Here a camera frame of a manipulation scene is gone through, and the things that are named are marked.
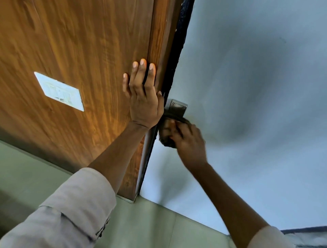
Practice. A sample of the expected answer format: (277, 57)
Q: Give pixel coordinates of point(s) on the person's left hand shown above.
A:
(144, 102)

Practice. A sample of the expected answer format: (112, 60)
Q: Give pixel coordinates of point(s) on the brown wooden door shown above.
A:
(84, 38)

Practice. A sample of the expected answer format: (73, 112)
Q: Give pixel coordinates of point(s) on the person's right hand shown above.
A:
(190, 147)

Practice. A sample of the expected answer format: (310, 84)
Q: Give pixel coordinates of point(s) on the person's right fingers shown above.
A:
(178, 129)

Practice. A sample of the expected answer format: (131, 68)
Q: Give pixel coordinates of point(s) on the dark cleaning cloth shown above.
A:
(165, 132)

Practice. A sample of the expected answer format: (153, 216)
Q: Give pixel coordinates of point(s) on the white rectangular wall plate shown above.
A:
(60, 91)

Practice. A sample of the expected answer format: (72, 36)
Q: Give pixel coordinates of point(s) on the person's right forearm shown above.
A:
(237, 212)

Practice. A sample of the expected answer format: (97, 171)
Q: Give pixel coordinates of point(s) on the person's left little finger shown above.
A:
(126, 83)

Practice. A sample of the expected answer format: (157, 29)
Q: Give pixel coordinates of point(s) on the person's left middle finger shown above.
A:
(141, 71)

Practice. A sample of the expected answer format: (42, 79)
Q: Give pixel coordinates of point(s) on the black door edge strip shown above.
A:
(182, 33)

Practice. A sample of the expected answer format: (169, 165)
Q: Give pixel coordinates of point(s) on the person's left forearm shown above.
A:
(76, 201)

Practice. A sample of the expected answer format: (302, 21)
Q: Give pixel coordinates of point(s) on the person's left thumb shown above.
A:
(161, 97)

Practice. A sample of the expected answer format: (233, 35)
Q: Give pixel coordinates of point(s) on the dark blue frame strip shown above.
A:
(306, 229)

